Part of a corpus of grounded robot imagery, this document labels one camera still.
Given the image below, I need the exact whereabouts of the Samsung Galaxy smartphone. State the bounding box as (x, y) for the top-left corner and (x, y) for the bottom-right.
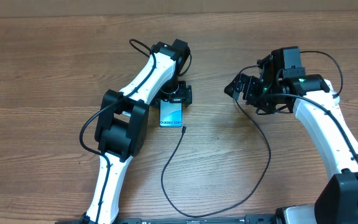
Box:
(159, 100), (182, 128)

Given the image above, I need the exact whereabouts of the black USB charging cable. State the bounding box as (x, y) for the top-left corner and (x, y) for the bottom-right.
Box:
(160, 50), (344, 218)

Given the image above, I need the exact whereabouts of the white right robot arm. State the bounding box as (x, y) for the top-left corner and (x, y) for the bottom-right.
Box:
(224, 47), (358, 223)

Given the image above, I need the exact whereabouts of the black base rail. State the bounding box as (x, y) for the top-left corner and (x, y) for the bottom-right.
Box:
(54, 213), (279, 224)

